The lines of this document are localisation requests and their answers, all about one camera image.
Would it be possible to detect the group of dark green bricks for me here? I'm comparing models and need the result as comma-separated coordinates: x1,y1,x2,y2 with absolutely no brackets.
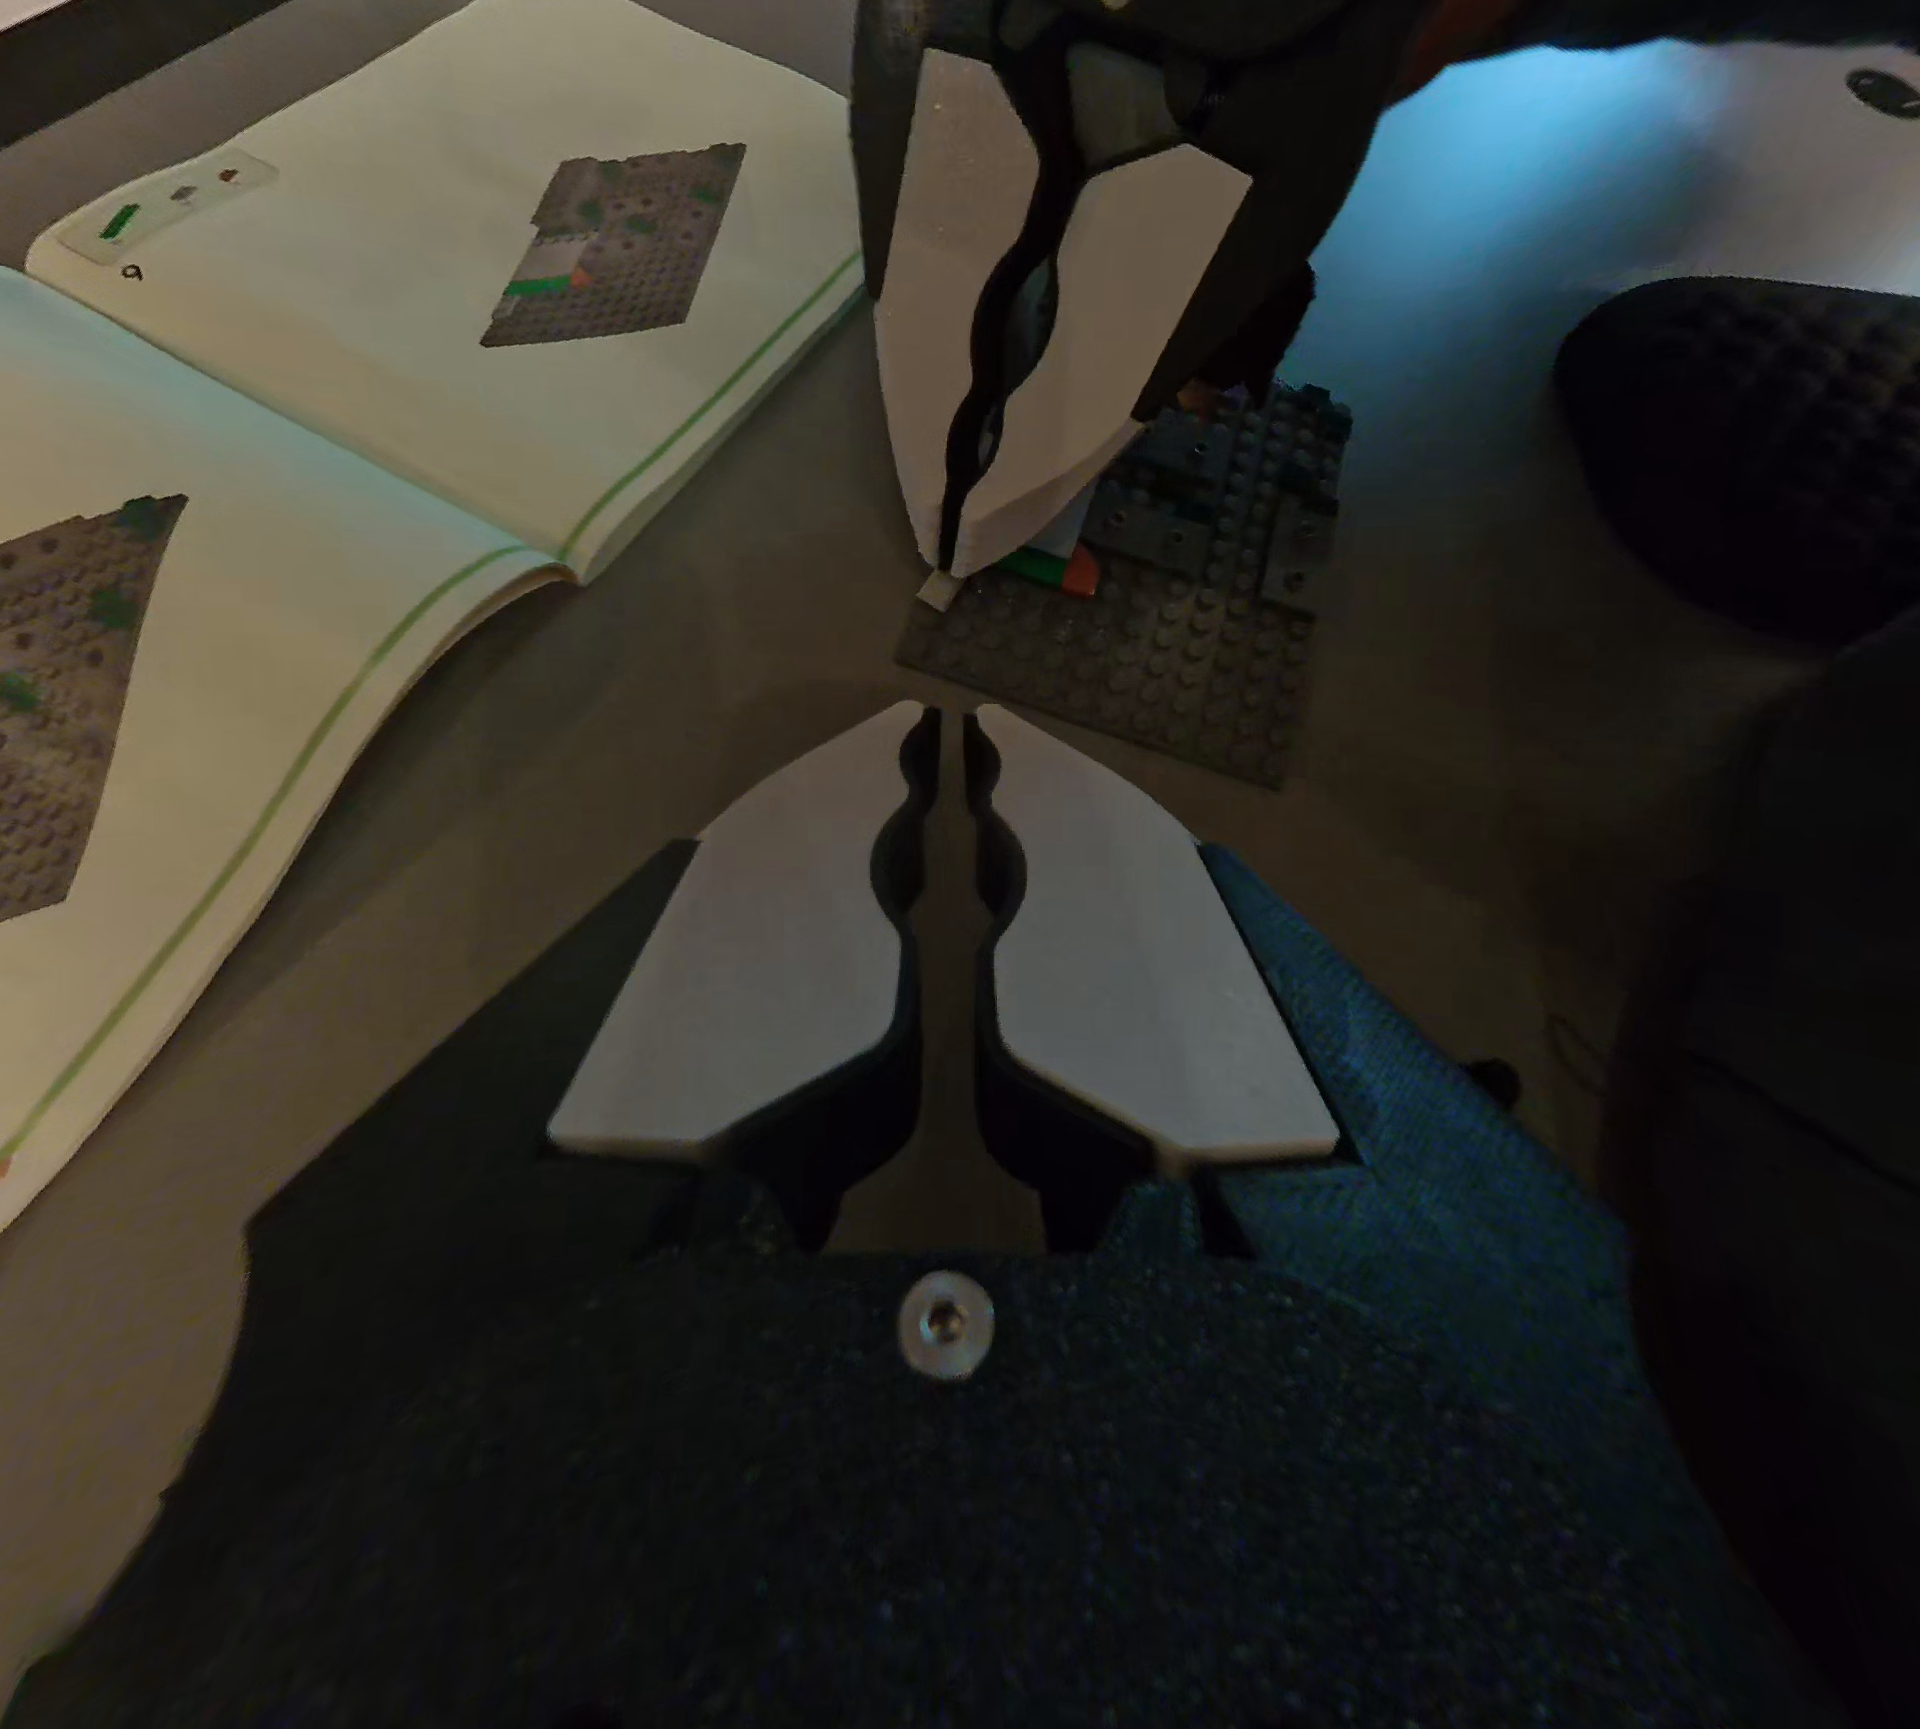
1171,378,1357,516

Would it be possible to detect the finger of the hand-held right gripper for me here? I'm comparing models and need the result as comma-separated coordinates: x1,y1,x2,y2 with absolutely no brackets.
871,48,1038,569
956,142,1254,572

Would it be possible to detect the open instruction booklet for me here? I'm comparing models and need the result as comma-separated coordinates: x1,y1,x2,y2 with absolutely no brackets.
0,0,872,1228

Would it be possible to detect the white sheet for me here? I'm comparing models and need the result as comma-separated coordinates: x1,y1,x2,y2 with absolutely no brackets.
1635,35,1920,299

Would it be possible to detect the grey studded baseplate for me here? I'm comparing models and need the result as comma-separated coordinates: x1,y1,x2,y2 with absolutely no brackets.
894,377,1357,792

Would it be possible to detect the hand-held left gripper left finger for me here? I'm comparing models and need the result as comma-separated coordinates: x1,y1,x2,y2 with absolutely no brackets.
547,700,945,1161

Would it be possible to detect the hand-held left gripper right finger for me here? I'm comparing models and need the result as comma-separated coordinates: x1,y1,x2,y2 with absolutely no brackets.
966,705,1340,1169

